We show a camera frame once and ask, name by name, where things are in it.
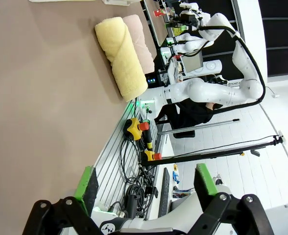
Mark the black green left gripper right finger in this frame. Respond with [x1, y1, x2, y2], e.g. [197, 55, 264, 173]
[187, 163, 274, 235]

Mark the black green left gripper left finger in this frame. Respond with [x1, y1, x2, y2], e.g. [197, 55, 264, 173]
[21, 165, 125, 235]

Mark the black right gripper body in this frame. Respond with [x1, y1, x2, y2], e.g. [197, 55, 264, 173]
[179, 12, 200, 27]

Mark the pink towel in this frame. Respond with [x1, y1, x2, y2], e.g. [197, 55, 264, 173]
[122, 14, 155, 75]

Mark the yellow towel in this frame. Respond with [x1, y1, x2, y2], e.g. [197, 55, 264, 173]
[94, 16, 149, 102]

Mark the brown background table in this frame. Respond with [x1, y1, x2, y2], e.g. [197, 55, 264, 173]
[143, 0, 170, 47]

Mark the colourful flat packet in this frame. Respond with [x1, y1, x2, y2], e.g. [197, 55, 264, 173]
[172, 189, 195, 198]

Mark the black keyboard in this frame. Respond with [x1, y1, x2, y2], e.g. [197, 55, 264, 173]
[157, 167, 171, 218]

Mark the grey computer monitor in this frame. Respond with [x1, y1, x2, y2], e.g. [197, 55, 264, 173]
[181, 52, 204, 74]

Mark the white round device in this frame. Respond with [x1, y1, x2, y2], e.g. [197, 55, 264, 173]
[202, 60, 222, 73]

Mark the black control box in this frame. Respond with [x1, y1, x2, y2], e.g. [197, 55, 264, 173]
[145, 73, 165, 87]

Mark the silver metal pole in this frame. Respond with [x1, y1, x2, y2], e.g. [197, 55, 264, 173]
[158, 118, 240, 135]

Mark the yellow red emergency stop button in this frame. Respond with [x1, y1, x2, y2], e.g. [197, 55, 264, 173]
[123, 117, 150, 141]
[143, 150, 163, 162]

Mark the seated person in black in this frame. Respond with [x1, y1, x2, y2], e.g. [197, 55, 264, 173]
[155, 97, 224, 130]

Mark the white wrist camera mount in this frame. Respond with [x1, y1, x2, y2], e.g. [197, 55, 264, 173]
[179, 2, 199, 12]

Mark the black camera boom stand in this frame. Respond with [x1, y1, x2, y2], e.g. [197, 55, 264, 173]
[141, 134, 285, 168]

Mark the grey slotted aluminium base plate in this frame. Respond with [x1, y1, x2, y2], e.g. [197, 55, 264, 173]
[92, 102, 159, 216]

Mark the black looped cable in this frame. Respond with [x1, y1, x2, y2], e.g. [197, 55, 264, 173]
[120, 138, 141, 183]

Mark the coiled black cable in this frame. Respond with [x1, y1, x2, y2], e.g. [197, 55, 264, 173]
[124, 182, 159, 212]

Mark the black yellow handheld enabling switch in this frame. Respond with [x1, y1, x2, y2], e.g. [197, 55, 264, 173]
[143, 129, 154, 150]

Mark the black cable conduit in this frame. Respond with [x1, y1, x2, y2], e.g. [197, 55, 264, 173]
[199, 24, 266, 115]

